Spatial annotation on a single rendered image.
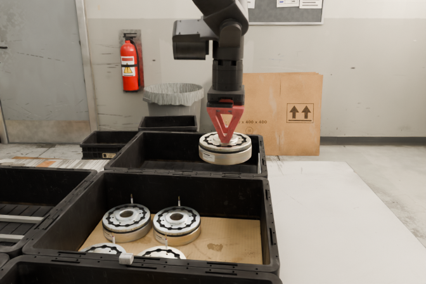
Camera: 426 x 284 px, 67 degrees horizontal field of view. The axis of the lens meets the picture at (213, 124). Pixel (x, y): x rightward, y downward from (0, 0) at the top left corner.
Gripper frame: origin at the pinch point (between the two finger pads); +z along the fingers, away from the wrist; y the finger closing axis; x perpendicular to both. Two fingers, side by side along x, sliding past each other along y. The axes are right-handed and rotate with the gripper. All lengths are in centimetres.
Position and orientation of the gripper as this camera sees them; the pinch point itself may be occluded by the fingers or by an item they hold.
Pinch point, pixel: (225, 134)
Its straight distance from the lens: 63.3
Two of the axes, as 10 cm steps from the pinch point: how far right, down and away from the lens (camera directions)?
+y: -1.0, 2.8, -9.5
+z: -0.1, 9.6, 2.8
